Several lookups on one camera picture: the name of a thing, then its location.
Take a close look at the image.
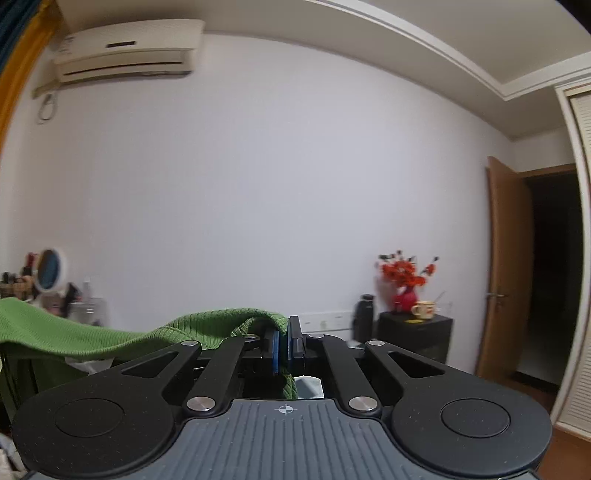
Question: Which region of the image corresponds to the blue curtain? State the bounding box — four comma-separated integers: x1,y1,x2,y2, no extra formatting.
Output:
0,0,41,72

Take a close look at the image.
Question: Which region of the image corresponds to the brown wooden door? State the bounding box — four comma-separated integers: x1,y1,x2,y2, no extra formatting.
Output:
477,156,533,384

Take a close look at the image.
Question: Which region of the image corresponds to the green ribbed knit sweater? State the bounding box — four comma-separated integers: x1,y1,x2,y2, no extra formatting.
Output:
1,298,287,419

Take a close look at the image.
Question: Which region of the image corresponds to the yellow white mug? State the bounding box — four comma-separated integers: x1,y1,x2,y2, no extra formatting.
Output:
411,301,438,321

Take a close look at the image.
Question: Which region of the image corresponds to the white wardrobe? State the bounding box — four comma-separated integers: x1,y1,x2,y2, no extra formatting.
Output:
551,78,590,441

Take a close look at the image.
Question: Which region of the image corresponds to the red flower vase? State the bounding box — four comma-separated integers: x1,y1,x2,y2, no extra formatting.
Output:
377,250,440,313

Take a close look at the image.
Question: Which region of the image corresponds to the white wall air conditioner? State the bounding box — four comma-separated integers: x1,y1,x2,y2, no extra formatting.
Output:
32,19,205,98

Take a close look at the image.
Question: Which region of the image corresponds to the round vanity mirror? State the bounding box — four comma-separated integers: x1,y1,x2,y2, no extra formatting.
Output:
33,248,68,294

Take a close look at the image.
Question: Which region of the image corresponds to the black bedside cabinet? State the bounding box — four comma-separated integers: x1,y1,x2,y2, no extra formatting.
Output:
375,312,454,364

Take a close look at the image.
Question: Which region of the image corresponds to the white wall socket panel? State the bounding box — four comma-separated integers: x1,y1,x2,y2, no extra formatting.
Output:
298,311,353,332

